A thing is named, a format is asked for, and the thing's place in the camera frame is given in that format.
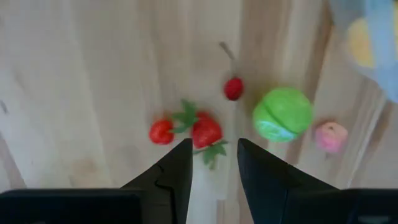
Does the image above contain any light green toy lime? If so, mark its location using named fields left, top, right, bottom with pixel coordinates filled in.
left=252, top=87, right=313, bottom=144

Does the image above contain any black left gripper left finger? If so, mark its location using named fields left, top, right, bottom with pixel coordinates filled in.
left=121, top=138, right=194, bottom=224

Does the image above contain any yellow toy lemon with leaf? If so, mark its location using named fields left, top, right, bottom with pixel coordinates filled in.
left=347, top=17, right=376, bottom=68

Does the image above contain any red toy cherry with stem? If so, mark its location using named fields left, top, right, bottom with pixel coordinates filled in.
left=218, top=41, right=245, bottom=102

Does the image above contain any clear plastic tupperware container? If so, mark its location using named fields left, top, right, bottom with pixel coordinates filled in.
left=328, top=0, right=398, bottom=105

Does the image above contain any red toy strawberry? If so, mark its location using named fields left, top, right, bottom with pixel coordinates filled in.
left=148, top=98, right=200, bottom=146
left=190, top=110, right=230, bottom=171

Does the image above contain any pink toy peach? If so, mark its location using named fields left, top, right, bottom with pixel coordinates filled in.
left=314, top=121, right=349, bottom=154

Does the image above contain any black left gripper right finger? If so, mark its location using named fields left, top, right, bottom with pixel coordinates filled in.
left=237, top=138, right=343, bottom=224

